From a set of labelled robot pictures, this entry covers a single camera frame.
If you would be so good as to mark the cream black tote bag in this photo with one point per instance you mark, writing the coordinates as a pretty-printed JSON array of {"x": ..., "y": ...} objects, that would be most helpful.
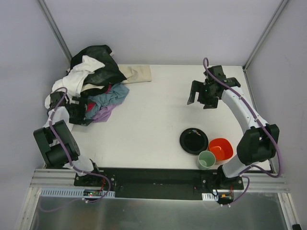
[{"x": 89, "y": 90}]

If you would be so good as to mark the right aluminium frame post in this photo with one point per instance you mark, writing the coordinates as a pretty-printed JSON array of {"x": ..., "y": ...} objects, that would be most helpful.
[{"x": 271, "y": 23}]

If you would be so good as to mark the pale green cup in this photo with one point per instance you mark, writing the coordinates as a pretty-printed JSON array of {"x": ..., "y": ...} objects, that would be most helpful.
[{"x": 206, "y": 160}]

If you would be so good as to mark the orange bowl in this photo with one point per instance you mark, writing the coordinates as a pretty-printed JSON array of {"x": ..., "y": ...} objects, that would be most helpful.
[{"x": 221, "y": 148}]

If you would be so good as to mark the aluminium front rail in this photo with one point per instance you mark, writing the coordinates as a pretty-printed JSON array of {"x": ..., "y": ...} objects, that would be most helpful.
[{"x": 63, "y": 178}]

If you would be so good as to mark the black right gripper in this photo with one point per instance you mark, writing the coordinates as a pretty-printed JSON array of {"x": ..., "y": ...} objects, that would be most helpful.
[{"x": 202, "y": 93}]

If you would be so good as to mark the aluminium frame post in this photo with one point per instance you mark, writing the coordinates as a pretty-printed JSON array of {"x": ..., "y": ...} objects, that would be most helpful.
[
  {"x": 54, "y": 28},
  {"x": 271, "y": 23}
]

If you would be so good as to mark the beige folded cloth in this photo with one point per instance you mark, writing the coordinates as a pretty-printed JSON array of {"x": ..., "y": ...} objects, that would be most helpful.
[{"x": 136, "y": 73}]

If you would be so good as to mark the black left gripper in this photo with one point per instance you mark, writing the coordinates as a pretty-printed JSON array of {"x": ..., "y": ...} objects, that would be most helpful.
[{"x": 80, "y": 117}]

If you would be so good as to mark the lilac cloth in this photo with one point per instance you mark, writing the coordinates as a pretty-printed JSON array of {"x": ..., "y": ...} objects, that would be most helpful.
[{"x": 104, "y": 113}]

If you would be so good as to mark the left aluminium frame post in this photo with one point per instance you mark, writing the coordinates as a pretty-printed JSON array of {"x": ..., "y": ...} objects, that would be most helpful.
[{"x": 54, "y": 28}]

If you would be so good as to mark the blue-grey cloth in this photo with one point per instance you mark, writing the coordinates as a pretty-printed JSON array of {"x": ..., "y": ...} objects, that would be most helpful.
[{"x": 116, "y": 95}]

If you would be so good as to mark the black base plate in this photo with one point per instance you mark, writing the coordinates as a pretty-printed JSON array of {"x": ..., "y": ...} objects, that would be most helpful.
[{"x": 174, "y": 184}]

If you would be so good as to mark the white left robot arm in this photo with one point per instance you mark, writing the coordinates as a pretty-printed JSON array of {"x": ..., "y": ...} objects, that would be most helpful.
[{"x": 55, "y": 141}]

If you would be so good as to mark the magenta cloth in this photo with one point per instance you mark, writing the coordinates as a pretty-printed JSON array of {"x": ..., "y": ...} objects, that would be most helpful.
[{"x": 90, "y": 105}]

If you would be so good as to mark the black mesh cloth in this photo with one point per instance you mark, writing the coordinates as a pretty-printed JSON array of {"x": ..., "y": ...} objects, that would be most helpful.
[{"x": 109, "y": 74}]

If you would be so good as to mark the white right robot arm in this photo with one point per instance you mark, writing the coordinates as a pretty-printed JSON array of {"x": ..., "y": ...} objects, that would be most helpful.
[{"x": 259, "y": 140}]

